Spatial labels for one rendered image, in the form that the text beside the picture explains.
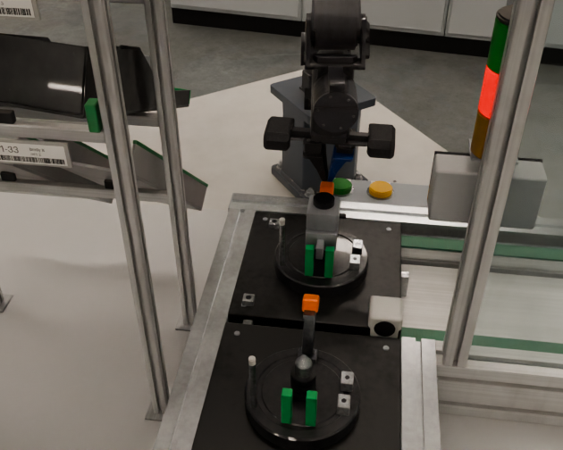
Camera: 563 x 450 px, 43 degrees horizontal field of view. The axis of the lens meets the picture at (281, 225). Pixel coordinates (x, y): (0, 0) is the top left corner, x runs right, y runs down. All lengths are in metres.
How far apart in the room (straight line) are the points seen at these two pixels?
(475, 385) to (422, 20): 3.21
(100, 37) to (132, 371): 0.56
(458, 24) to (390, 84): 0.54
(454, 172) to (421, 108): 2.74
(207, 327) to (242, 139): 0.66
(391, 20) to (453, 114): 0.80
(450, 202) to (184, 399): 0.41
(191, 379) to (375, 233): 0.39
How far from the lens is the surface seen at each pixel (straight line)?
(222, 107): 1.71
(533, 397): 1.02
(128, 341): 1.13
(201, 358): 0.97
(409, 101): 3.60
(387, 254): 1.10
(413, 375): 0.95
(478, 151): 0.79
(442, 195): 0.82
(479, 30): 4.05
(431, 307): 1.10
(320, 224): 0.99
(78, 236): 1.35
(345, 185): 1.23
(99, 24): 0.68
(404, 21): 4.06
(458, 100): 3.66
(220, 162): 1.50
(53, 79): 0.79
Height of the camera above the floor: 1.68
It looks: 38 degrees down
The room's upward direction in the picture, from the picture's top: straight up
